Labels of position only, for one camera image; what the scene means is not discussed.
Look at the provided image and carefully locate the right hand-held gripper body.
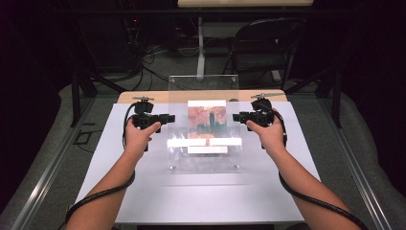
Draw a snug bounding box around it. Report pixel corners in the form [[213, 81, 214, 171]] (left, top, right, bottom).
[[245, 93, 276, 128]]

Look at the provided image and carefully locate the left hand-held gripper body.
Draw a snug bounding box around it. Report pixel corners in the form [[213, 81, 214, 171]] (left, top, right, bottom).
[[131, 96, 161, 130]]

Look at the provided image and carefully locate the painting print card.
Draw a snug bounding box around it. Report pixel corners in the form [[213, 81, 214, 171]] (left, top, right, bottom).
[[187, 100, 229, 154]]

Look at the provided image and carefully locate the clear acrylic picture frame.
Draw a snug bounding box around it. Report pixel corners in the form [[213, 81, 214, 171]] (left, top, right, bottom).
[[167, 74, 243, 175]]

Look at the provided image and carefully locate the person's left hand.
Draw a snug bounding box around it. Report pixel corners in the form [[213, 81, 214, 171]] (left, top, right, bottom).
[[124, 121, 163, 158]]

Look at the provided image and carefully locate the person's right hand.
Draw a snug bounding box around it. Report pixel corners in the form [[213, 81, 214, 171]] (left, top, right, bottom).
[[246, 118, 287, 158]]

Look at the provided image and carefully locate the wooden table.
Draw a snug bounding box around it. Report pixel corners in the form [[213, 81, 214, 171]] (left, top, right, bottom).
[[116, 88, 288, 104]]

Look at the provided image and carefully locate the black folding chair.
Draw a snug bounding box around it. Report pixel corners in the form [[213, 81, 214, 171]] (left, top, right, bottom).
[[222, 16, 305, 91]]

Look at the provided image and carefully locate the black metal stand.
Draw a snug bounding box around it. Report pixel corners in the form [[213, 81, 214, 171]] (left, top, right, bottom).
[[283, 63, 345, 129], [69, 18, 126, 128]]

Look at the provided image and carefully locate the white desk leg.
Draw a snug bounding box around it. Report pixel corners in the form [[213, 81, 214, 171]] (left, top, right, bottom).
[[195, 16, 206, 80]]

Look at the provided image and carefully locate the white board sheet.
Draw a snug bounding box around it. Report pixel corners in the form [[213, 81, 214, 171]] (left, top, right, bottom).
[[75, 101, 322, 224]]

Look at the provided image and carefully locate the beige desk top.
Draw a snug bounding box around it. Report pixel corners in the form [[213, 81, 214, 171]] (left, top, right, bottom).
[[177, 0, 315, 9]]

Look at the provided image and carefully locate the bundle of black floor cables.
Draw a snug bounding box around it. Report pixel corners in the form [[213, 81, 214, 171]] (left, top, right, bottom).
[[126, 18, 199, 92]]

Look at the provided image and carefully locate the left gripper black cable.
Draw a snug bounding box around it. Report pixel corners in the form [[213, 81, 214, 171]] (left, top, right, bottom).
[[64, 102, 139, 225]]

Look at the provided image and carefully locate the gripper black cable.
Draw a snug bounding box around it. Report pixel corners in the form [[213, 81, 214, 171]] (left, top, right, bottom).
[[270, 107, 371, 230], [64, 102, 139, 225]]

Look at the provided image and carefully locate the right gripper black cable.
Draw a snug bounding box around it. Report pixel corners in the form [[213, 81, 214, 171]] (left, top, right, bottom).
[[270, 107, 371, 230]]

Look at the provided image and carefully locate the aluminium rail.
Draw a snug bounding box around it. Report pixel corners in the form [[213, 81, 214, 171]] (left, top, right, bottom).
[[318, 95, 395, 230], [11, 95, 98, 230]]

